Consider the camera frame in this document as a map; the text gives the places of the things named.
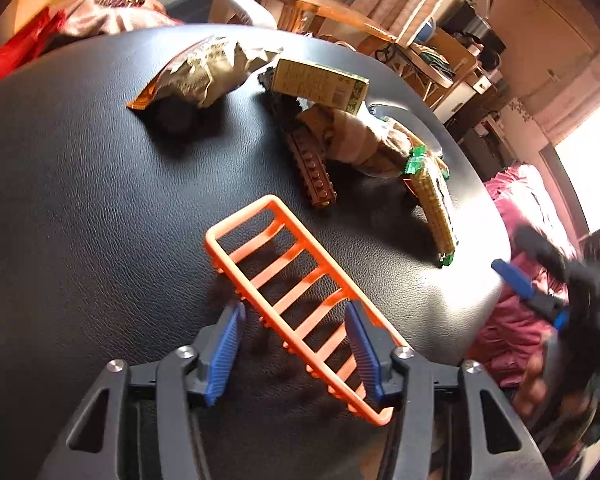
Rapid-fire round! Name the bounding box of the orange plastic rack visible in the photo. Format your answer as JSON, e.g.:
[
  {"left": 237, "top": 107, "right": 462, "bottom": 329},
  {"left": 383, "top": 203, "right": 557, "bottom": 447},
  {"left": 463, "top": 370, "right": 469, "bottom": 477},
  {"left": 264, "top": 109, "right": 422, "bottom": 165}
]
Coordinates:
[{"left": 204, "top": 195, "right": 406, "bottom": 426}]

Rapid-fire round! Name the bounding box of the green wafer biscuit pack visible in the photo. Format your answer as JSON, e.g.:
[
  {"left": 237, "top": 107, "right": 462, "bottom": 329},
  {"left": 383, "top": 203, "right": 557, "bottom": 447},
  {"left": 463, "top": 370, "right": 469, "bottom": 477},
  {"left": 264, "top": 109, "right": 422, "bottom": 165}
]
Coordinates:
[{"left": 403, "top": 145, "right": 458, "bottom": 266}]

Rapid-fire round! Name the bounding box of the person right hand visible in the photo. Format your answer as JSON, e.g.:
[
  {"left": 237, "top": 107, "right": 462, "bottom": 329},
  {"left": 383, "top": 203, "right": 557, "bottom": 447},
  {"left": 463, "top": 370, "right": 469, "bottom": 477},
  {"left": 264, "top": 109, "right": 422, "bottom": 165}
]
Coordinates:
[{"left": 513, "top": 352, "right": 547, "bottom": 419}]

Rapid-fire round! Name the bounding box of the pink bedding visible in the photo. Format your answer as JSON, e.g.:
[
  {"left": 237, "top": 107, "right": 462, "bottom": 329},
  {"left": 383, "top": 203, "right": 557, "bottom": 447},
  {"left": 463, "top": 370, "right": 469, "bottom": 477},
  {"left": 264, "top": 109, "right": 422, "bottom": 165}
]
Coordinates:
[{"left": 467, "top": 164, "right": 577, "bottom": 388}]

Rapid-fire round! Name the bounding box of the brown chocolate bar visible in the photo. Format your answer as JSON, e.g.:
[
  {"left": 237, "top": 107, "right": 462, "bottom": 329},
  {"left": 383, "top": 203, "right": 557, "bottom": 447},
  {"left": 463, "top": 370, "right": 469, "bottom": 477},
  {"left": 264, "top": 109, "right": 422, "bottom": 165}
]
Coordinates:
[{"left": 285, "top": 127, "right": 337, "bottom": 208}]

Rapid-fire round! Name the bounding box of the beige crumpled cloth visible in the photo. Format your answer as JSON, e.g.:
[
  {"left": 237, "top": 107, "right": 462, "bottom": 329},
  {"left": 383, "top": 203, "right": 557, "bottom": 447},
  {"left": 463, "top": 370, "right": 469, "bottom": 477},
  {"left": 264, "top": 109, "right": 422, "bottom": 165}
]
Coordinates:
[{"left": 297, "top": 104, "right": 431, "bottom": 179}]

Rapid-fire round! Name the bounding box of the green tea box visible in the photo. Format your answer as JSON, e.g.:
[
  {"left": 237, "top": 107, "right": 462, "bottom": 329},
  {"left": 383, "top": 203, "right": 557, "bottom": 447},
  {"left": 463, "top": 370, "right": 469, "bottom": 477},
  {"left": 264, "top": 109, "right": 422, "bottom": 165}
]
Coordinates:
[{"left": 271, "top": 58, "right": 370, "bottom": 115}]

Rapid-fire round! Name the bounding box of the crumpled snack bag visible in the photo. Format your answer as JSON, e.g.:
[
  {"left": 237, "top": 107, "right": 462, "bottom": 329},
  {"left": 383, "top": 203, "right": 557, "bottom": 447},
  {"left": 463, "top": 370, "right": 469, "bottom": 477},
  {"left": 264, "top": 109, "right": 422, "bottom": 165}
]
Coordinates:
[{"left": 126, "top": 36, "right": 283, "bottom": 110}]

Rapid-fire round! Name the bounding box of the wooden side table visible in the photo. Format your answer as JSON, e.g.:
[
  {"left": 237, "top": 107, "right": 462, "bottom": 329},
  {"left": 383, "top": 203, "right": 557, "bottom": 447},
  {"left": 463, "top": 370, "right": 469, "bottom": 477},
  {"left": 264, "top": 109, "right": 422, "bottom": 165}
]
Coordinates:
[{"left": 256, "top": 0, "right": 396, "bottom": 44}]

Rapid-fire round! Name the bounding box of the pink garment with beads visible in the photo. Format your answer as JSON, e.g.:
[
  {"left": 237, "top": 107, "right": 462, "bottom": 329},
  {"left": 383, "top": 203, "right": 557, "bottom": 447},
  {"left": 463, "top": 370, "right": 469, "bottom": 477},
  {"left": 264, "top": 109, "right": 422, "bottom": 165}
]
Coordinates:
[{"left": 57, "top": 0, "right": 182, "bottom": 38}]

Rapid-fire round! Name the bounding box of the red cloth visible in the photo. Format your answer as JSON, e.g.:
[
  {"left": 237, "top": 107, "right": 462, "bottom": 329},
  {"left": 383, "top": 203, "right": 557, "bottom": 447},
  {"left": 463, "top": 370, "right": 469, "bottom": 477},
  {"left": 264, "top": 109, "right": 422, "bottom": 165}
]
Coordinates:
[{"left": 0, "top": 6, "right": 67, "bottom": 80}]

